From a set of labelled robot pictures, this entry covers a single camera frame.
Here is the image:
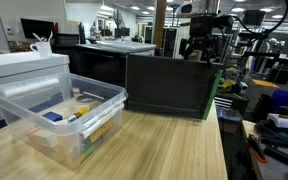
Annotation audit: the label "brown patterned snack pile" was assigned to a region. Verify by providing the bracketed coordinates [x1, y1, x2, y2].
[8, 40, 36, 53]

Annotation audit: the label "black wall side monitor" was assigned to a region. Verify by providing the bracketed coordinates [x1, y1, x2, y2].
[20, 17, 55, 40]

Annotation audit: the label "white chest cabinet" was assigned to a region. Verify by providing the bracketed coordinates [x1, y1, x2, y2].
[0, 51, 71, 128]

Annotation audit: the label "clear plastic lid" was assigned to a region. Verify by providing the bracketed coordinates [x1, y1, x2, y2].
[95, 40, 158, 53]

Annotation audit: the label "black drawer cabinet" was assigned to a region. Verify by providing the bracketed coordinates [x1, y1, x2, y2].
[214, 90, 251, 118]

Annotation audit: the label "black bag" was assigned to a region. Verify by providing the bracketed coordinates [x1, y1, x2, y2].
[252, 93, 274, 121]

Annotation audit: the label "black microwave oven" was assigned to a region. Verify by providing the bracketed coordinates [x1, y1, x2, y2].
[68, 42, 158, 110]

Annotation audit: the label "blue block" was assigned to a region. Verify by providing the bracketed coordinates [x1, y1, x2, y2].
[42, 111, 64, 123]

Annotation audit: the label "white plastic spoon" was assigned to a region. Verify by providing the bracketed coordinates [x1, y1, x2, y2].
[32, 31, 43, 43]
[46, 30, 54, 43]

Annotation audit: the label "wooden post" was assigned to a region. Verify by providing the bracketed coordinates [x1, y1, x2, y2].
[152, 0, 168, 57]

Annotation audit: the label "black equipment rack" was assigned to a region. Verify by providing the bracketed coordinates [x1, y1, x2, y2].
[217, 32, 234, 70]

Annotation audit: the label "orange handled pliers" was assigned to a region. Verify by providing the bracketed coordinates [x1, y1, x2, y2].
[246, 133, 269, 165]

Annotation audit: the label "white device with black knob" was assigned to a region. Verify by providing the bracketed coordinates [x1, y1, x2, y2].
[266, 105, 288, 131]

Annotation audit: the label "yellow tool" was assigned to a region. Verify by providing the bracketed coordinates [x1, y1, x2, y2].
[220, 78, 236, 91]

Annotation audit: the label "ceiling light panel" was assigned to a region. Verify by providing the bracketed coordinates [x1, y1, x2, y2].
[270, 13, 287, 20]
[232, 6, 247, 13]

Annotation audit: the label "yellow block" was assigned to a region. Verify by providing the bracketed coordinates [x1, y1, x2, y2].
[78, 106, 91, 116]

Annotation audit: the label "black hanging box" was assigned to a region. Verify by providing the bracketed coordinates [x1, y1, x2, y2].
[241, 9, 265, 27]

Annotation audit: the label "black tray stack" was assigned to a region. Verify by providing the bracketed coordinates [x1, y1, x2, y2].
[54, 32, 81, 46]

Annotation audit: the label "black bar tool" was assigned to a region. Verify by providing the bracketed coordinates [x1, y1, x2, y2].
[263, 144, 288, 167]

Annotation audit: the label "black tape roll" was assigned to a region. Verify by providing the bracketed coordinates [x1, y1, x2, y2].
[75, 94, 97, 104]

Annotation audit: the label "blue storage bin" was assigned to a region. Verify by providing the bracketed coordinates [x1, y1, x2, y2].
[270, 88, 288, 113]

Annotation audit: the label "black glass front rack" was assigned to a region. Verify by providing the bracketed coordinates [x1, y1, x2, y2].
[161, 26, 179, 58]

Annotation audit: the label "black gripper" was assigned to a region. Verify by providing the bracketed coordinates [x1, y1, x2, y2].
[182, 35, 219, 64]

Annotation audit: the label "white mug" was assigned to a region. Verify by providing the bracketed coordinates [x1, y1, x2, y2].
[29, 41, 54, 59]

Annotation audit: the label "clear plastic storage bin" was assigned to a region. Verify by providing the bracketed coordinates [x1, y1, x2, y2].
[0, 72, 129, 172]

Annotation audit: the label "blue plastic sheet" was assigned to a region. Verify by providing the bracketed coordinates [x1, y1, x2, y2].
[216, 106, 244, 122]

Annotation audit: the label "black cable bundle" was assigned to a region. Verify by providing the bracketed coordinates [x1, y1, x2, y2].
[254, 119, 288, 148]

